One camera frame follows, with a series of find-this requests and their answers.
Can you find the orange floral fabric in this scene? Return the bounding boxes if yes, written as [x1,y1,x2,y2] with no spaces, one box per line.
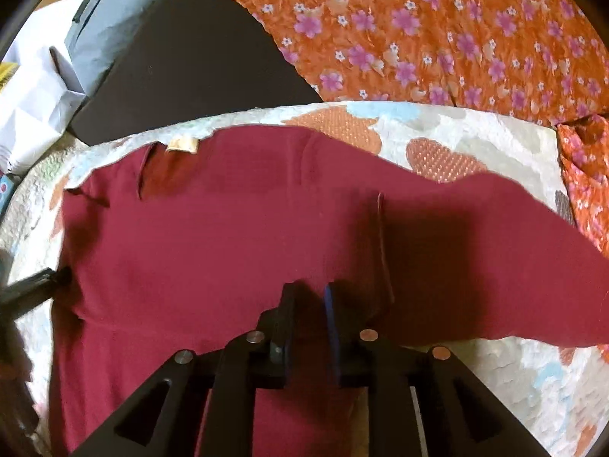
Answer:
[235,0,608,251]

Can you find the light blue patterned box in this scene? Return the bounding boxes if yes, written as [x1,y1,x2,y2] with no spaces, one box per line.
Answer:
[0,173,21,217]

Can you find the black mattress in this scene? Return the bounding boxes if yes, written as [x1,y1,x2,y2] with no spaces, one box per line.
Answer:
[69,0,321,145]

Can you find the maroon red garment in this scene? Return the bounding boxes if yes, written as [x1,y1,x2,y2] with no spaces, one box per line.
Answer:
[49,126,608,456]

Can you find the person's left hand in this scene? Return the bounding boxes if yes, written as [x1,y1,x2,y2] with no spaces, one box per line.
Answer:
[1,250,40,456]

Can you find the yellow plastic bag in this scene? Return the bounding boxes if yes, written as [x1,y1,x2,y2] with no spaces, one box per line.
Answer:
[0,62,19,90]

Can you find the heart patterned white quilt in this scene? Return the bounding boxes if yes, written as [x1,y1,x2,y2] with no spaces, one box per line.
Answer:
[1,101,608,456]

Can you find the grey laptop bag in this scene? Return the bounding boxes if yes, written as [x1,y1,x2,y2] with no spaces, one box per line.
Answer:
[65,0,158,96]

